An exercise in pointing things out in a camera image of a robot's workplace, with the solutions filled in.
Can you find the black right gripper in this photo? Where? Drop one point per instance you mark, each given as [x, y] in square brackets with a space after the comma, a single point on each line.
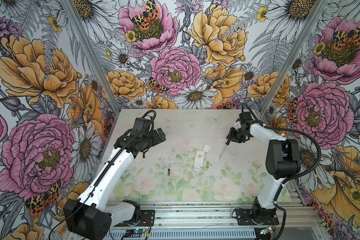
[231, 135]

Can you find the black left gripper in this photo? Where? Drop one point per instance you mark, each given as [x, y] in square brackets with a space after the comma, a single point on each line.
[157, 139]

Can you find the black yellow screwdriver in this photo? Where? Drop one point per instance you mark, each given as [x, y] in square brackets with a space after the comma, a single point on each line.
[225, 147]

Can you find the white battery cover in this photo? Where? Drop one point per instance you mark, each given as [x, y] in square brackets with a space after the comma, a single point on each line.
[206, 148]

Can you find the white remote control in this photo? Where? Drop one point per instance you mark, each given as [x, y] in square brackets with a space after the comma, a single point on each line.
[199, 160]

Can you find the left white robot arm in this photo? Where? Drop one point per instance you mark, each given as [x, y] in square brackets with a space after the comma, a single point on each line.
[89, 216]

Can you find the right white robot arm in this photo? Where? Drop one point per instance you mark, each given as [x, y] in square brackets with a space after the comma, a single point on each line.
[281, 162]

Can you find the green circuit board left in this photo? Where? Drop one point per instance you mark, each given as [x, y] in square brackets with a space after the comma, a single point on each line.
[137, 232]

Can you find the green circuit board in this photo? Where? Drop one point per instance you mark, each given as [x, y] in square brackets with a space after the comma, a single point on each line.
[137, 232]
[268, 230]

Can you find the green circuit board right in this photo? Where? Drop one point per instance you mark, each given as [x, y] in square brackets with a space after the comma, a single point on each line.
[268, 230]

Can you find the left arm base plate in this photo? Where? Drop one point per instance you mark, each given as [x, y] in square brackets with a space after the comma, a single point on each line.
[147, 219]

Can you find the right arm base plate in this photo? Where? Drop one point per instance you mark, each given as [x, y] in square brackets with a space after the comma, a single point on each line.
[249, 217]

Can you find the aluminium front rail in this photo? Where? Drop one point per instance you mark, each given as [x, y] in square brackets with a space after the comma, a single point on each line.
[197, 215]

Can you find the aluminium corner post left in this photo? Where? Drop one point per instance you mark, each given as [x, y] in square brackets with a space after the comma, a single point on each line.
[85, 41]

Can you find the aluminium corner post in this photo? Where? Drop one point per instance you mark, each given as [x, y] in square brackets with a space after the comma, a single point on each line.
[301, 38]
[85, 41]

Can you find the aluminium corner post right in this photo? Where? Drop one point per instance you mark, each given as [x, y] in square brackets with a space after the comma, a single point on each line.
[301, 38]

